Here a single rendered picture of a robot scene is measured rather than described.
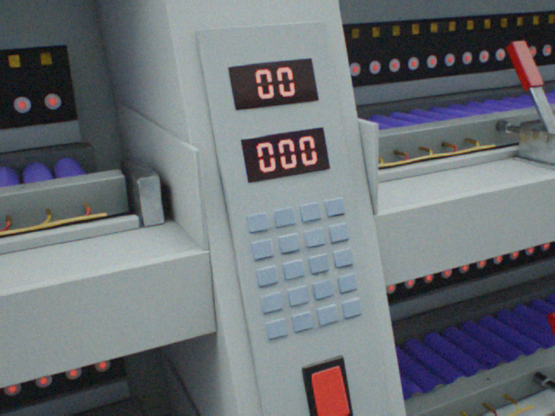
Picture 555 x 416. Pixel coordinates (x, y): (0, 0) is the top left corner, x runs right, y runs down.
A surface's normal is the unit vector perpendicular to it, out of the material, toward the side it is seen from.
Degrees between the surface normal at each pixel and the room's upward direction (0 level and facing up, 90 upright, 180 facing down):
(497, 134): 107
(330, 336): 90
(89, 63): 90
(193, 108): 90
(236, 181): 90
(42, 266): 17
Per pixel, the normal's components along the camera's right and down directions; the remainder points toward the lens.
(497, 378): -0.05, -0.95
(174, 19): 0.38, -0.02
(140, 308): 0.41, 0.27
